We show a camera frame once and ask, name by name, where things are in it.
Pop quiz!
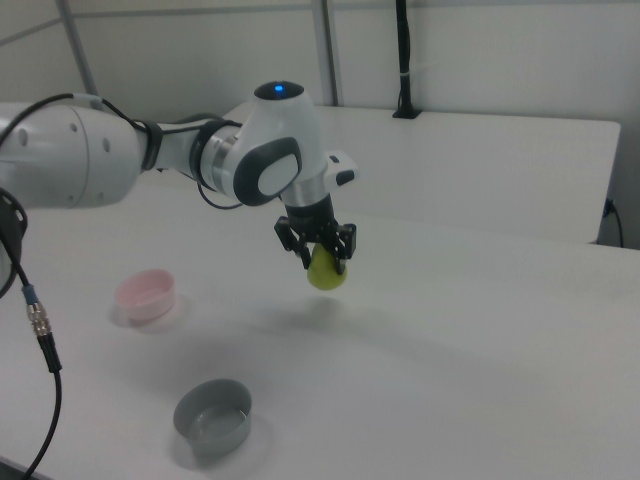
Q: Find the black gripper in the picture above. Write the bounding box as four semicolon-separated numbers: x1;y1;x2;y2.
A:
273;195;358;274

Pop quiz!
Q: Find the pink bowl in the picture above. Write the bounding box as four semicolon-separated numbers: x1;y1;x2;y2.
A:
113;268;178;322

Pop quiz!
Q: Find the black camera stand pole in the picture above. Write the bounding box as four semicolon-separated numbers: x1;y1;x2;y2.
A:
391;0;422;120

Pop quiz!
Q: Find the green pear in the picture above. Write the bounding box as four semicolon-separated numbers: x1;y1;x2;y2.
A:
305;244;349;292

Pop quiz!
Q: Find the black cable at wall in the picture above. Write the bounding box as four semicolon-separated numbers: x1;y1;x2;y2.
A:
603;198;626;248

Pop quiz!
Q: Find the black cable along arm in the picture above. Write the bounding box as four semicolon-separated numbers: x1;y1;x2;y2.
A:
0;92;242;210

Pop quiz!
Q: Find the grey metal partition post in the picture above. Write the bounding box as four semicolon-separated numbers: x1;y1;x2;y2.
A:
313;0;347;107
58;0;102;97

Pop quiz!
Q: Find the grey bowl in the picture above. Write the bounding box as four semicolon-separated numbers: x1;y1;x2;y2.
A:
173;378;253;458

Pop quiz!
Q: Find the black cable with metal connector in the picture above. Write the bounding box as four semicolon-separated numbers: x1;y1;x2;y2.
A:
0;187;65;480

